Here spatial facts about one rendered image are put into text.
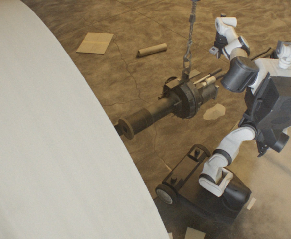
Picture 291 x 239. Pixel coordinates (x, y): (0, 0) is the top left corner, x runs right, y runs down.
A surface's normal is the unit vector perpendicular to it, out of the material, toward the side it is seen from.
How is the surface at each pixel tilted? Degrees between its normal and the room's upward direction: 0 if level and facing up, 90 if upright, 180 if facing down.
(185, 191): 0
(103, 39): 0
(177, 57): 0
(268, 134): 90
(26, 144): 33
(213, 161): 90
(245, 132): 90
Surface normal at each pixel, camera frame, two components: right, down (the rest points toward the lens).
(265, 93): -1.00, -0.02
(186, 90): 0.18, -0.22
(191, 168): 0.00, -0.69
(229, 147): -0.63, 0.56
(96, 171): 0.41, -0.15
